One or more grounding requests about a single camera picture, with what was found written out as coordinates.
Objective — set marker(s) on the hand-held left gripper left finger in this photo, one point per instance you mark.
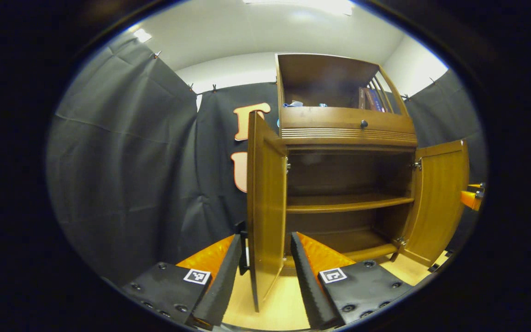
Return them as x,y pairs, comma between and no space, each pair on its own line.
221,290

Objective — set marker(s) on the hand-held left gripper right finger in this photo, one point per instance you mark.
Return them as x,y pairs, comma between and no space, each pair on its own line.
311,290

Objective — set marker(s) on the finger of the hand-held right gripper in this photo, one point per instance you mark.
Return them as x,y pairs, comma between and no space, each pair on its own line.
469,199

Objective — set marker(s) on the wooden shoe cabinet door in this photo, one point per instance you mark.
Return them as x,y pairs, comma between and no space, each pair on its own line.
265,207
440,203

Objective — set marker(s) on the wooden double-door shoe cabinet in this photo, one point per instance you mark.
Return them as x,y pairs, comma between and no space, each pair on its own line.
348,134

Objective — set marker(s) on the metal door hinge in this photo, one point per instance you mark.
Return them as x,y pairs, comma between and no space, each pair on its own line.
287,164
416,163
401,240

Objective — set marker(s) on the wooden cabinet drawer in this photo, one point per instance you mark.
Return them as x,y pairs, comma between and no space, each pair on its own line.
321,119

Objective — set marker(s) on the wooden inner shelf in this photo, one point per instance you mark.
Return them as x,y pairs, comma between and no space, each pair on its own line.
348,203

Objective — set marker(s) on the black drawer knob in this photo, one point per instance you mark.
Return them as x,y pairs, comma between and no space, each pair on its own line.
364,124

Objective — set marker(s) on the row of dark books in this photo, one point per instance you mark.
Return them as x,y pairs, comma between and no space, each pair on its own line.
372,99

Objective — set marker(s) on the white blue cloth item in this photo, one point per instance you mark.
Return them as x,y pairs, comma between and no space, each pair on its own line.
294,104

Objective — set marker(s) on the long ceiling light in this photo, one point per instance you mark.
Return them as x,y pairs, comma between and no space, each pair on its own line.
302,4

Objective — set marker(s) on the small ceiling light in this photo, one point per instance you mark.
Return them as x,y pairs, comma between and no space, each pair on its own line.
142,35

